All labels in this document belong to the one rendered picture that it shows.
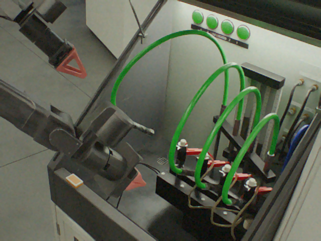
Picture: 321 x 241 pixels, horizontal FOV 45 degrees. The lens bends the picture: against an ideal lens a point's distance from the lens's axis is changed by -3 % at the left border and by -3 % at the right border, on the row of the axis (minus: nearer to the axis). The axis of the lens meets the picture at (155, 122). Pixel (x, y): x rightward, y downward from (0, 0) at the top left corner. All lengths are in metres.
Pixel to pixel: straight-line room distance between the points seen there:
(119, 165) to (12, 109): 0.23
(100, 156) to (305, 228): 0.56
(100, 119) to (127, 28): 3.26
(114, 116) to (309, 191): 0.53
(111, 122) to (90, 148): 0.06
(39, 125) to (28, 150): 2.33
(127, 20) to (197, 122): 2.53
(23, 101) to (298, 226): 0.72
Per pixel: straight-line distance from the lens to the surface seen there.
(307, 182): 1.01
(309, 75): 1.20
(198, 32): 1.11
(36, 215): 2.51
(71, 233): 1.42
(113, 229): 1.17
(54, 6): 1.02
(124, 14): 3.88
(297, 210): 1.05
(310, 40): 1.14
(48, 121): 0.69
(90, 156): 0.72
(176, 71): 1.48
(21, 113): 0.69
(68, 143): 0.70
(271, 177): 1.12
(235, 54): 1.30
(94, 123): 0.71
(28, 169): 2.83
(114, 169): 0.76
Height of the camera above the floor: 1.79
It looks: 33 degrees down
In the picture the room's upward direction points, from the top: 4 degrees clockwise
